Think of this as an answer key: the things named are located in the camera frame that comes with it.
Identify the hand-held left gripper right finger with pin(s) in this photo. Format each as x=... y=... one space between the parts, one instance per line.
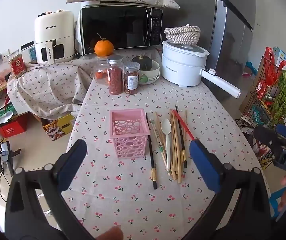
x=204 y=162

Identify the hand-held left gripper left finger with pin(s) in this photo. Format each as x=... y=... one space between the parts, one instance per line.
x=73 y=155

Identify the pile of wooden chopsticks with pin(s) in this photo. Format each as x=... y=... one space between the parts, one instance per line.
x=174 y=142

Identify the red plastic spoon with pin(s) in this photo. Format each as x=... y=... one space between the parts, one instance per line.
x=183 y=125

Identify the pink perforated plastic basket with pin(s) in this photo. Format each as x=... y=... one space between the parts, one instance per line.
x=130 y=140

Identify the person's right hand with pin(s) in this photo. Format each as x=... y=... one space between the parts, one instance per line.
x=285 y=195

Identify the person's left hand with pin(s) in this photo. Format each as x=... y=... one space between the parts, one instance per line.
x=110 y=233

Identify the yellow printed cardboard box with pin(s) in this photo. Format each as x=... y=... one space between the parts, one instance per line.
x=58 y=127

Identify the black chopstick with gold band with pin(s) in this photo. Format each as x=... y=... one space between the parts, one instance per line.
x=180 y=135
x=151 y=152

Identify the blue plastic stool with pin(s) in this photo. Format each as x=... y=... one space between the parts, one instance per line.
x=275 y=205

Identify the printed light chopstick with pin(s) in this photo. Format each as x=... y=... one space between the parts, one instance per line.
x=162 y=135
x=157 y=142

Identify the white plastic spoon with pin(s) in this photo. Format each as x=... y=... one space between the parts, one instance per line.
x=165 y=126

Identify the red plastic bag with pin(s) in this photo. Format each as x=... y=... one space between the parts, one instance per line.
x=270 y=75

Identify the red gift box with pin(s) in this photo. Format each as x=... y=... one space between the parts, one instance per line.
x=12 y=128

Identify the cherry print tablecloth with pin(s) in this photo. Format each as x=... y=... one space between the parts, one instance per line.
x=123 y=200

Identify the teal plastic toy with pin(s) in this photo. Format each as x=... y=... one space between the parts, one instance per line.
x=249 y=68

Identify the cherry print draped cloth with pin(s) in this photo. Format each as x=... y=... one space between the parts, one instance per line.
x=48 y=87

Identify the blue and white carton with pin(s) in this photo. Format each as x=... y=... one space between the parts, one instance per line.
x=284 y=56

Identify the green plastic bag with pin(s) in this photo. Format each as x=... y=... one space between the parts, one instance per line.
x=4 y=112

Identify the jar of red goji berries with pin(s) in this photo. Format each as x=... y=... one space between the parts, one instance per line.
x=115 y=80

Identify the glass jar with wooden lid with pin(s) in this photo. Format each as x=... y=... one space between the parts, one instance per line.
x=99 y=70

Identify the jar of dried fruit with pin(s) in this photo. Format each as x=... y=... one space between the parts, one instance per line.
x=131 y=80

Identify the white electric cooking pot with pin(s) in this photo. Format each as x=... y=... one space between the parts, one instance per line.
x=183 y=67

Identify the black power plug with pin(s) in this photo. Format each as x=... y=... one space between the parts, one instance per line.
x=77 y=55

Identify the stacked bowls with dark lid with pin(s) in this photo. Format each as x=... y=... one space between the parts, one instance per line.
x=153 y=73

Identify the snack jar with red label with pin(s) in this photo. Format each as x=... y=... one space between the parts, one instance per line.
x=18 y=66

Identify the clear container with black lid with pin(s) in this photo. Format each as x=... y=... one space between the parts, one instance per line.
x=29 y=52

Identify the orange mandarin with stem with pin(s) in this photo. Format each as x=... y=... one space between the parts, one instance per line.
x=104 y=48

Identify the dark green pumpkin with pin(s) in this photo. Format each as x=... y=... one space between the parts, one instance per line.
x=141 y=62

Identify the cream air fryer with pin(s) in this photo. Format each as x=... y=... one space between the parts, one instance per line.
x=54 y=30

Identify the black microwave oven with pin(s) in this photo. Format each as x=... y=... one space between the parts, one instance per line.
x=118 y=27

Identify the grey refrigerator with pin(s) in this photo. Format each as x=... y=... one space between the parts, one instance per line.
x=208 y=10

